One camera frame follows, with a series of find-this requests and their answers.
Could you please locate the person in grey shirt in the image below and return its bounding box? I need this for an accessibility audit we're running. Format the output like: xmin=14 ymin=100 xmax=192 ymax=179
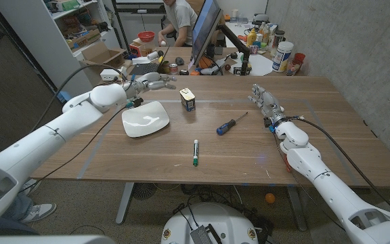
xmin=157 ymin=0 xmax=198 ymax=47

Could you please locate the white paper plate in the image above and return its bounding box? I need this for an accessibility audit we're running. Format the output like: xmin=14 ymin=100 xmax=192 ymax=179
xmin=121 ymin=100 xmax=171 ymax=138

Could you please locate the black keyboard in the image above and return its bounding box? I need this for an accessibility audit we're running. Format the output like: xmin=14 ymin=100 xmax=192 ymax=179
xmin=129 ymin=62 xmax=160 ymax=76

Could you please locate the open cardboard box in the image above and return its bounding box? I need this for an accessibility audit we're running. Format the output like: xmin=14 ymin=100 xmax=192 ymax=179
xmin=79 ymin=40 xmax=128 ymax=70

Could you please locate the green white marker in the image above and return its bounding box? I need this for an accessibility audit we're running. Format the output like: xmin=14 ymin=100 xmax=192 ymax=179
xmin=192 ymin=139 xmax=200 ymax=167

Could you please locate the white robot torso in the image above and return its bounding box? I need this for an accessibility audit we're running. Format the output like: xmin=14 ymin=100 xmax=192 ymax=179
xmin=160 ymin=202 xmax=259 ymax=244

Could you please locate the printed cardboard box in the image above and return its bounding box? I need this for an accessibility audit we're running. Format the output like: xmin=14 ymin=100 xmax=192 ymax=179
xmin=66 ymin=28 xmax=102 ymax=52

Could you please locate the black computer monitor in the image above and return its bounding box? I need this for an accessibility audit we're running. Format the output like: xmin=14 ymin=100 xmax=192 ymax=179
xmin=191 ymin=0 xmax=223 ymax=67

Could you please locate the yellow squeeze bottle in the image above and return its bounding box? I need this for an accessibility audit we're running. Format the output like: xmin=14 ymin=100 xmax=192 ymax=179
xmin=245 ymin=28 xmax=257 ymax=47

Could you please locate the white shelf unit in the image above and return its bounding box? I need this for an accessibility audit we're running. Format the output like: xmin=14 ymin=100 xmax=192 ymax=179
xmin=0 ymin=0 xmax=121 ymax=104

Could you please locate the white paper sheet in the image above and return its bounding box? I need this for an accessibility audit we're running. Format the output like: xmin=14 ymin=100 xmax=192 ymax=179
xmin=235 ymin=54 xmax=274 ymax=77

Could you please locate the blue black handled screwdriver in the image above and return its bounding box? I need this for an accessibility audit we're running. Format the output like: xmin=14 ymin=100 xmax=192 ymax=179
xmin=216 ymin=111 xmax=249 ymax=136

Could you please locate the white canister blue label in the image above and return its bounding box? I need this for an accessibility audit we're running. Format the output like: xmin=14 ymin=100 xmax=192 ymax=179
xmin=272 ymin=41 xmax=295 ymax=73

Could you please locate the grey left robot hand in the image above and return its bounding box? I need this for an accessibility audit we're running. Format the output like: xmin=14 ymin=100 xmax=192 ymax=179
xmin=123 ymin=72 xmax=178 ymax=102

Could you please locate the dark lidded jar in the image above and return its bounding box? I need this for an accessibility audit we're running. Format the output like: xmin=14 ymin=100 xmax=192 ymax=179
xmin=273 ymin=29 xmax=286 ymax=52

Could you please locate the person's leg in jeans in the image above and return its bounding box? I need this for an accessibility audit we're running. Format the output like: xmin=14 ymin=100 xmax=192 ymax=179
xmin=0 ymin=137 xmax=42 ymax=237

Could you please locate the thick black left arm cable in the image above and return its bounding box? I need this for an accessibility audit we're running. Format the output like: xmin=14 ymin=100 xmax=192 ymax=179
xmin=30 ymin=63 xmax=128 ymax=133

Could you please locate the orange basketball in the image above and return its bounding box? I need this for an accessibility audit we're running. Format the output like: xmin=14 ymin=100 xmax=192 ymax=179
xmin=198 ymin=56 xmax=213 ymax=70

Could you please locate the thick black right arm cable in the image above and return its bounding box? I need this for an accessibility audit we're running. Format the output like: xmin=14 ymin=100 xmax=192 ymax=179
xmin=291 ymin=115 xmax=390 ymax=218

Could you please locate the grey table leg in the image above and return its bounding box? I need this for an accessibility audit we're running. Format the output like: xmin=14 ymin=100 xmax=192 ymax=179
xmin=285 ymin=185 xmax=308 ymax=232
xmin=115 ymin=182 xmax=135 ymax=225

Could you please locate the white sneaker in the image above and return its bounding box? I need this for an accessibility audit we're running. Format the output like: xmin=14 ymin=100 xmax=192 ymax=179
xmin=22 ymin=178 xmax=43 ymax=197
xmin=20 ymin=202 xmax=58 ymax=224

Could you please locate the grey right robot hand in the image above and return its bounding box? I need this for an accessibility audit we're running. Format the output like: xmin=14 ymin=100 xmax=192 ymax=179
xmin=248 ymin=83 xmax=289 ymax=126

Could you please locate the red bowl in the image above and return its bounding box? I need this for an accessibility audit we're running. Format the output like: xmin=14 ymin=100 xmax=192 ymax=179
xmin=137 ymin=30 xmax=156 ymax=43

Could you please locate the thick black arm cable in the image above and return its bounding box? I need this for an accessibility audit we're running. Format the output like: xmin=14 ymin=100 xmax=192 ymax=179
xmin=30 ymin=63 xmax=128 ymax=133
xmin=291 ymin=115 xmax=390 ymax=218

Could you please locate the white power box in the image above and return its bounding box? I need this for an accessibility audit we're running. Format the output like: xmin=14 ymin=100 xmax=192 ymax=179
xmin=100 ymin=68 xmax=123 ymax=81

